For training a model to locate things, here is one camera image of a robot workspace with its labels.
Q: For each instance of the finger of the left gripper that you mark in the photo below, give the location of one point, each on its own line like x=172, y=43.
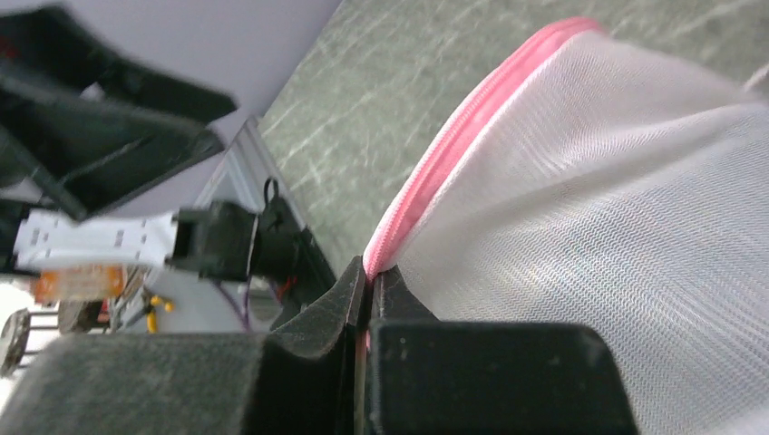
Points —
x=90, y=127

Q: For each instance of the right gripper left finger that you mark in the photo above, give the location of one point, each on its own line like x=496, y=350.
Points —
x=298, y=379

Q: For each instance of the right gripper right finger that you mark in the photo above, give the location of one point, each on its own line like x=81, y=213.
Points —
x=427, y=376

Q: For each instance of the pink-trimmed mesh laundry bag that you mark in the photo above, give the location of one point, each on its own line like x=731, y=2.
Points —
x=593, y=181

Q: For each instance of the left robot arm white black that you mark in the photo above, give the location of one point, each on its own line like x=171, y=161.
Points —
x=214, y=241

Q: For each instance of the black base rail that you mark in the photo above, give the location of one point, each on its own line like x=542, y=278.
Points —
x=300, y=258

